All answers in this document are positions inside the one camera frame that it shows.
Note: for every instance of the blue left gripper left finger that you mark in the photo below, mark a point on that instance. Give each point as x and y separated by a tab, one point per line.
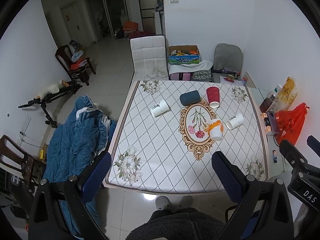
93	175

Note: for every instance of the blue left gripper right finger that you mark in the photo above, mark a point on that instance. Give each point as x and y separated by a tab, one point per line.
228	175

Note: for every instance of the dark teal cup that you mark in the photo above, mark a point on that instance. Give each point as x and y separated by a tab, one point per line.
190	98

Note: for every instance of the orange and white cup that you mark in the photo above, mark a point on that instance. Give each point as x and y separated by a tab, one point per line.
215	129

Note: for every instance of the white paper cup right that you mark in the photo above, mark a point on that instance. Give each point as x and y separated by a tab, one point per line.
235	121

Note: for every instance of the white paper cup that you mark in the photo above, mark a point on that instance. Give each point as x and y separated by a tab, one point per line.
235	121
159	108

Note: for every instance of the red paper cup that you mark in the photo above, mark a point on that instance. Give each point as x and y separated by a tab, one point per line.
213	95

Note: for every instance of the white paper cup left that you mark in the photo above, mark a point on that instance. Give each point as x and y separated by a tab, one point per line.
159	108

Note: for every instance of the small photo card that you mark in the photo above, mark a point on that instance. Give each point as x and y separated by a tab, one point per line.
274	155

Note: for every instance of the blue quilted blanket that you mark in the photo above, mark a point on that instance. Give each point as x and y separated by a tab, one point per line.
73	146

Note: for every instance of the red plastic bag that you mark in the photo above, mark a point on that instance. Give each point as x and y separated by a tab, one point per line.
290	123

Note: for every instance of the person legs in black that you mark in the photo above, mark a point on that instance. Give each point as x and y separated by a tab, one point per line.
185	222

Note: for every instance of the dark wooden chair left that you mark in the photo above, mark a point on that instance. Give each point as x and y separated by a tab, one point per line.
25	171

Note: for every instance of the dark wooden chair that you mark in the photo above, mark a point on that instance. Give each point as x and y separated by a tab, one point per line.
75	64
25	171

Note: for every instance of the floral diamond pattern tablecloth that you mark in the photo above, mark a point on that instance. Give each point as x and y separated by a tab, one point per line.
172	152

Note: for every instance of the yellow snack bag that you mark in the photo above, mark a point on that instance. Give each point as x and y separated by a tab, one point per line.
286	96

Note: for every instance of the black exercise stand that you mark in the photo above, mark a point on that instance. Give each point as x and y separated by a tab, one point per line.
51	93

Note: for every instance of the grey cushioned chair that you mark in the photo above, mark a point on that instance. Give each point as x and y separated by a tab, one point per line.
227	61

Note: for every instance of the cardboard box with items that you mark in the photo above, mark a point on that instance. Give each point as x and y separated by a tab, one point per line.
186	54

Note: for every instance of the white padded chair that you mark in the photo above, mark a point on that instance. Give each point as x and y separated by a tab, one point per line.
149	58

